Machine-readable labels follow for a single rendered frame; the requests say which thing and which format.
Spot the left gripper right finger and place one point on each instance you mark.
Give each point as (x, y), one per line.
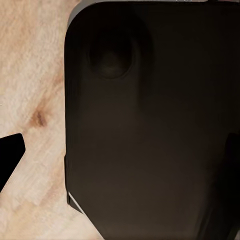
(232, 149)

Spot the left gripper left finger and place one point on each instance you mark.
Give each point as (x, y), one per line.
(12, 149)

